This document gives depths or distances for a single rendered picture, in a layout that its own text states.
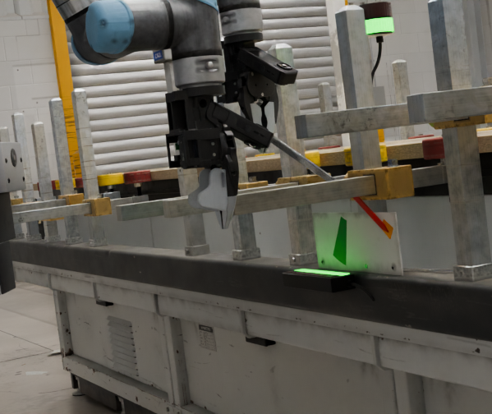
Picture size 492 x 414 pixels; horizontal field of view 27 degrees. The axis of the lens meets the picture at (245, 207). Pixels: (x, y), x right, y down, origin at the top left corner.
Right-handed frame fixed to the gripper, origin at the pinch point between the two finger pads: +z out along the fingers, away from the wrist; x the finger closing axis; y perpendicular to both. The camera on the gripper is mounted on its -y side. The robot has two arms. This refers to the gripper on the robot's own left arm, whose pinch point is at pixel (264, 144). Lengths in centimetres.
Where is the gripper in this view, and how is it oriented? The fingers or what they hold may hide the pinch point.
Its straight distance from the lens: 184.9
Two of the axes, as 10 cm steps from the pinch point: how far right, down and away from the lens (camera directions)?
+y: -7.2, 0.5, 6.9
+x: -6.8, 1.2, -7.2
